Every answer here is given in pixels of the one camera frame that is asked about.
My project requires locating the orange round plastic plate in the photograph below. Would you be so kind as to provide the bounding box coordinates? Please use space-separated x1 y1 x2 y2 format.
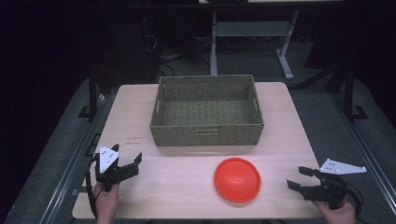
213 157 262 203

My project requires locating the person's right hand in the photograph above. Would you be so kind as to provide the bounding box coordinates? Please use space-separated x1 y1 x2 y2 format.
314 199 358 224

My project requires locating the person's left hand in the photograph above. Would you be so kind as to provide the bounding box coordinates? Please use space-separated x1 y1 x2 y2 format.
92 182 120 224

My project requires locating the black metal stand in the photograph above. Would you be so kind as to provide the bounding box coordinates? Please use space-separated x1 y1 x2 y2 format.
78 70 99 121
342 63 369 122

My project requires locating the aluminium rail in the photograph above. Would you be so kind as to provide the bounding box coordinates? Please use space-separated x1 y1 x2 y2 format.
332 92 396 217
38 92 108 224

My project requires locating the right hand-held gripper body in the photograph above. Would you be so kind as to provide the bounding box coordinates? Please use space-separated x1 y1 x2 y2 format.
300 158 367 210

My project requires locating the tangle of floor cables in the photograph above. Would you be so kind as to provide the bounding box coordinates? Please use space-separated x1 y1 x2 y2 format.
146 32 213 77

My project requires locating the green woven basket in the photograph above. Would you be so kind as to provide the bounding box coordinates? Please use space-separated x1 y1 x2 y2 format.
149 74 265 147

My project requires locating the white metal desk frame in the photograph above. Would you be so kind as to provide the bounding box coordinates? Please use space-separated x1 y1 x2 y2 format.
209 8 301 81

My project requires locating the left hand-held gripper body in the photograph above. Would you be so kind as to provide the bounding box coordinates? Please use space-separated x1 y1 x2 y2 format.
94 145 140 192

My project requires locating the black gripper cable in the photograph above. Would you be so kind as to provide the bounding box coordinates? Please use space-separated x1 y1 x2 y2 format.
345 182 364 217
85 154 100 219

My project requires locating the dark computer tower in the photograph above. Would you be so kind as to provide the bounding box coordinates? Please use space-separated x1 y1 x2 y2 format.
120 15 159 83

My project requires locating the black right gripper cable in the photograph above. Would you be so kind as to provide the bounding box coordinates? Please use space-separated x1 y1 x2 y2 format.
345 182 364 217

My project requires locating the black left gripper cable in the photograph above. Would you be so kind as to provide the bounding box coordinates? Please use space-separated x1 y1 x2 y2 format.
85 154 100 219

